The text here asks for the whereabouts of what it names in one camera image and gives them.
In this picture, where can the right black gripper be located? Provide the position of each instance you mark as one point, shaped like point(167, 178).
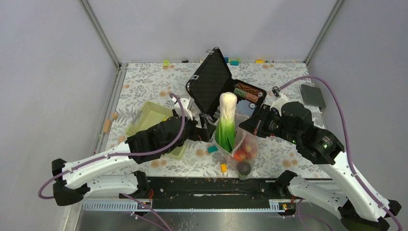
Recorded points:
point(258, 127)

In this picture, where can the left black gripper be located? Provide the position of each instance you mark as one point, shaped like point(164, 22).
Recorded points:
point(203, 134)

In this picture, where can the white green leek toy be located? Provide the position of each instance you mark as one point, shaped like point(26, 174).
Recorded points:
point(225, 131)

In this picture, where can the red strawberry bunch toy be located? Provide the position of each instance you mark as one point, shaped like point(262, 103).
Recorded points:
point(250, 146)

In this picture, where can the clear zip top bag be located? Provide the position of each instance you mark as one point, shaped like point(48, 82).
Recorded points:
point(244, 169)

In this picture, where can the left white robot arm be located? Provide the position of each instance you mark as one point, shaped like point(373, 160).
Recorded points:
point(76, 180)

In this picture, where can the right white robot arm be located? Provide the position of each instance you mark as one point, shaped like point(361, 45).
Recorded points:
point(359, 207)

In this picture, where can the teal small block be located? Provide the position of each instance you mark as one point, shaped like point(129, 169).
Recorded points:
point(212, 149)

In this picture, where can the blue playing cards deck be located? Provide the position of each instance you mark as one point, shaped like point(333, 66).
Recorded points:
point(245, 107)

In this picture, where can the yellow small block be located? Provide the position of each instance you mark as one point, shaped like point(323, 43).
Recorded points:
point(223, 168)

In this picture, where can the black poker chip case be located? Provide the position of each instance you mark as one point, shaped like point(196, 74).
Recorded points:
point(212, 78)

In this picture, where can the green plastic basket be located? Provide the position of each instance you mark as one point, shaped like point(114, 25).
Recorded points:
point(149, 115)

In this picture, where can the dark grey lego baseplate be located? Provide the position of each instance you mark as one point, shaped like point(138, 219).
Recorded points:
point(312, 96)

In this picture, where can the wooden block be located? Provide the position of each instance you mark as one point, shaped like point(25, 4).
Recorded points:
point(106, 126)

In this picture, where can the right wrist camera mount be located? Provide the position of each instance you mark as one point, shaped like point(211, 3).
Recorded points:
point(281, 99)

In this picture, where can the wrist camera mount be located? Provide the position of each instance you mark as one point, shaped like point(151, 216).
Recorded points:
point(281, 99)
point(186, 107)

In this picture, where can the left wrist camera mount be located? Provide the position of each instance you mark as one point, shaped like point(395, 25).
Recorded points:
point(186, 107)

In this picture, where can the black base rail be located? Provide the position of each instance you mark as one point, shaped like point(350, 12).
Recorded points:
point(211, 193)

